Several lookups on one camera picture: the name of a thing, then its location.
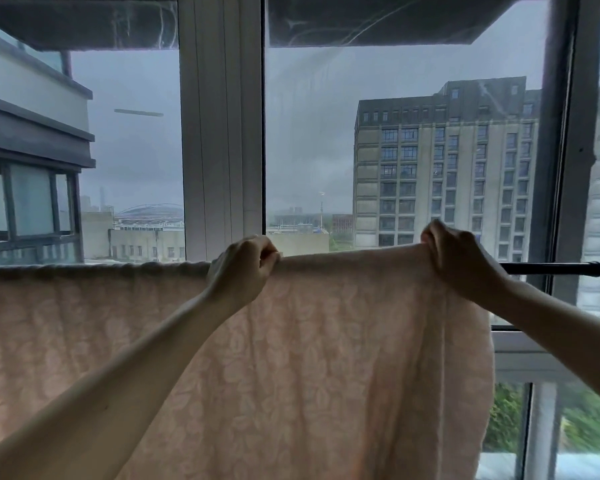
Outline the pink leaf-patterned blanket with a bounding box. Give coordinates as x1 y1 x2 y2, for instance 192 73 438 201
0 243 496 480

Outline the person's left hand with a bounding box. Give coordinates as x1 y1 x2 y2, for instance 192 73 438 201
206 235 282 308

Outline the person's right hand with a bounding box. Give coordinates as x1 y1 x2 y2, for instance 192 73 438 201
420 219 512 301

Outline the person's right forearm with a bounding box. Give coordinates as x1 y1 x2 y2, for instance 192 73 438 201
472 275 600 414

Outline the black clothes rod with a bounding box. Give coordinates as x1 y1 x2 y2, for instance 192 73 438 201
499 262 600 277

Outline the tall grey apartment building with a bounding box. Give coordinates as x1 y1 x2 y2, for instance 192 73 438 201
352 76 543 263

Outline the neighbouring grey balcony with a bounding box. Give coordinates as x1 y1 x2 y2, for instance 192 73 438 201
0 17 97 266

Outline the person's left forearm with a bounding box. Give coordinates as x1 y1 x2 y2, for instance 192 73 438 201
0 282 253 480

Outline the white window frame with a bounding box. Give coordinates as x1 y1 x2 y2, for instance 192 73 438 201
177 0 600 480

